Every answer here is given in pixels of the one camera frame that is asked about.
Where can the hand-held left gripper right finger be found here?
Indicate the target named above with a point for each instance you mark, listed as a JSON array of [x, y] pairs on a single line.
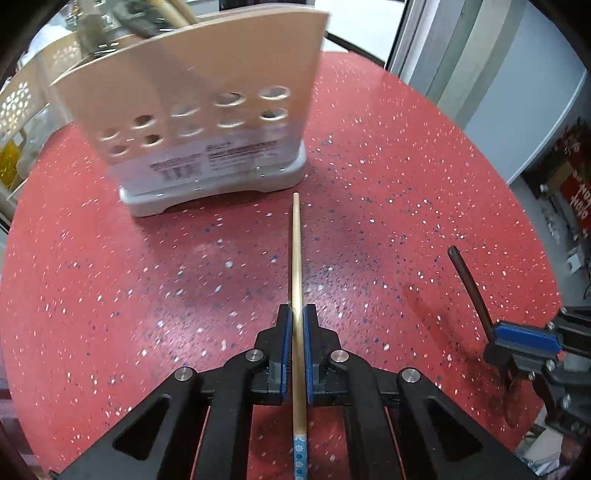
[[311, 355]]

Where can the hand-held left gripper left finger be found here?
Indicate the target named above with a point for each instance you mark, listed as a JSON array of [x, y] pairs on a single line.
[[284, 355]]

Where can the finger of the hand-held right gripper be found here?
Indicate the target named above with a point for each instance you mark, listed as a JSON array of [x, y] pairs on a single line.
[[526, 337]]

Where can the dark plastic spoon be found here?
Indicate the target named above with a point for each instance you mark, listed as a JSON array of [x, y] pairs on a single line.
[[471, 286], [134, 18]]

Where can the bamboo chopstick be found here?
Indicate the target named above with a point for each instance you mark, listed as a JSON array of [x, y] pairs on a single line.
[[296, 254], [161, 9], [182, 11]]

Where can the beige utensil drainer holder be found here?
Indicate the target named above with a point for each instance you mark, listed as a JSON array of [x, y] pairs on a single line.
[[207, 69]]

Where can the red printed box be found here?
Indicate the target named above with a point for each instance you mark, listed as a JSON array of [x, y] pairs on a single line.
[[568, 180]]

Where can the white lattice basket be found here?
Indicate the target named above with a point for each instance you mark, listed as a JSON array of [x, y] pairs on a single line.
[[18, 97]]

